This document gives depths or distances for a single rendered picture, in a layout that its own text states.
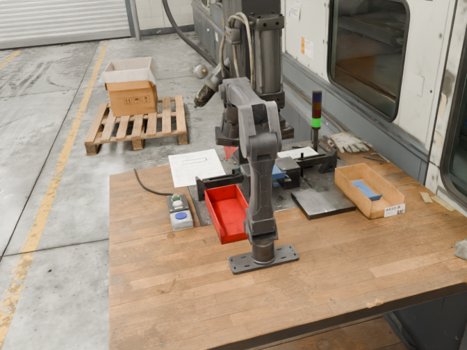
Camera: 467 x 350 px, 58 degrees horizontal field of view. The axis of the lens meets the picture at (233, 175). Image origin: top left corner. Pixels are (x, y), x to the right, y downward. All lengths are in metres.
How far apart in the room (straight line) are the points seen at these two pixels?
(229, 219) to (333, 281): 0.42
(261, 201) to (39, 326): 1.74
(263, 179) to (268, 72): 0.45
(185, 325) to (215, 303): 0.10
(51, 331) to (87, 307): 0.21
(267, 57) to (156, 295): 0.79
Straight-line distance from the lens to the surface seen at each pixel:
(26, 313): 2.70
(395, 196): 1.50
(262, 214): 1.13
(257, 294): 1.15
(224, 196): 1.51
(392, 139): 1.95
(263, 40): 1.37
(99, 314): 2.51
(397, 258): 1.30
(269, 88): 1.41
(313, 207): 1.44
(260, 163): 1.03
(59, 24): 10.73
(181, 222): 1.39
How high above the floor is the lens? 1.70
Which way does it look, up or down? 28 degrees down
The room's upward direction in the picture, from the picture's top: 4 degrees counter-clockwise
